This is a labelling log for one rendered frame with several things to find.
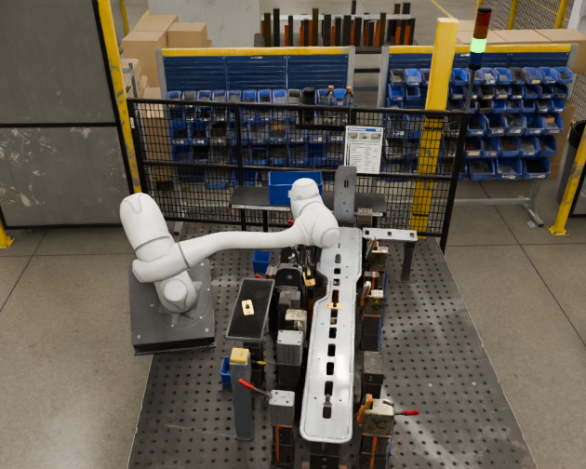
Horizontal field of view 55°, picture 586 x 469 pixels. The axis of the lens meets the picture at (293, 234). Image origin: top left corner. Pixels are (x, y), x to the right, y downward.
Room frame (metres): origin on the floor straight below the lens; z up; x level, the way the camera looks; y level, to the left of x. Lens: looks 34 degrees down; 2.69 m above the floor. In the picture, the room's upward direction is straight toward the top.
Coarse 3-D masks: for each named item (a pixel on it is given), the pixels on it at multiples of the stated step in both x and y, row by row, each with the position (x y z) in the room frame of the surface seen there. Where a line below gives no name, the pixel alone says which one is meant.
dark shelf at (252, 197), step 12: (240, 192) 2.93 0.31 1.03; (252, 192) 2.93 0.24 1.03; (264, 192) 2.93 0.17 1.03; (324, 192) 2.93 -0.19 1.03; (240, 204) 2.79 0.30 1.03; (252, 204) 2.79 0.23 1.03; (264, 204) 2.79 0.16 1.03; (324, 204) 2.79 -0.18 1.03; (360, 204) 2.79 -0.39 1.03; (372, 204) 2.79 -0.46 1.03; (384, 204) 2.79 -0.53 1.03; (384, 216) 2.70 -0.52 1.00
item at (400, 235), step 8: (376, 232) 2.55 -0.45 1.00; (384, 232) 2.55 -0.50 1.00; (392, 232) 2.55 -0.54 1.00; (400, 232) 2.55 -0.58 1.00; (408, 232) 2.55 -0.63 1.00; (416, 232) 2.55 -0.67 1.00; (384, 240) 2.48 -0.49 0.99; (392, 240) 2.48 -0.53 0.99; (400, 240) 2.47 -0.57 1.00; (408, 240) 2.47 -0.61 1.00; (416, 240) 2.47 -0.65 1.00
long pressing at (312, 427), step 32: (352, 256) 2.33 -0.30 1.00; (352, 288) 2.07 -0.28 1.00; (320, 320) 1.85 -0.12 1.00; (352, 320) 1.85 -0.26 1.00; (320, 352) 1.66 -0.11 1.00; (352, 352) 1.66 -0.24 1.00; (320, 384) 1.49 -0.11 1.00; (352, 384) 1.49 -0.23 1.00; (320, 416) 1.34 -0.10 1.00; (352, 416) 1.34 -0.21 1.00
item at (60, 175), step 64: (0, 0) 3.89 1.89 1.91; (64, 0) 3.90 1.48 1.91; (0, 64) 3.88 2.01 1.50; (64, 64) 3.89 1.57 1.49; (0, 128) 3.89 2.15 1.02; (64, 128) 3.90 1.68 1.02; (128, 128) 3.88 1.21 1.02; (0, 192) 3.88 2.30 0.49; (64, 192) 3.90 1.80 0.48; (128, 192) 3.92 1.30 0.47
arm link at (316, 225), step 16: (304, 208) 1.68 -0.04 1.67; (320, 208) 1.65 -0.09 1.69; (304, 224) 1.59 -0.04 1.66; (320, 224) 1.57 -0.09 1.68; (336, 224) 1.59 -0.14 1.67; (192, 240) 1.64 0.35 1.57; (208, 240) 1.64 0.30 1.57; (224, 240) 1.63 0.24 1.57; (240, 240) 1.62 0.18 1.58; (256, 240) 1.60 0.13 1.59; (272, 240) 1.58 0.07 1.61; (288, 240) 1.58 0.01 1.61; (304, 240) 1.57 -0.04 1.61; (320, 240) 1.54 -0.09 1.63; (336, 240) 1.56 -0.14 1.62; (192, 256) 1.59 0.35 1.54
